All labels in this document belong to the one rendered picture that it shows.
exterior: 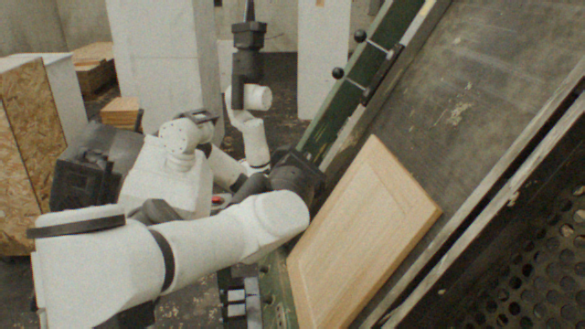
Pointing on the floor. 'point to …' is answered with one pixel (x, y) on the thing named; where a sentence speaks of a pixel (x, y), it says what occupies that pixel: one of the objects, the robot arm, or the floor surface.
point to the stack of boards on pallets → (101, 76)
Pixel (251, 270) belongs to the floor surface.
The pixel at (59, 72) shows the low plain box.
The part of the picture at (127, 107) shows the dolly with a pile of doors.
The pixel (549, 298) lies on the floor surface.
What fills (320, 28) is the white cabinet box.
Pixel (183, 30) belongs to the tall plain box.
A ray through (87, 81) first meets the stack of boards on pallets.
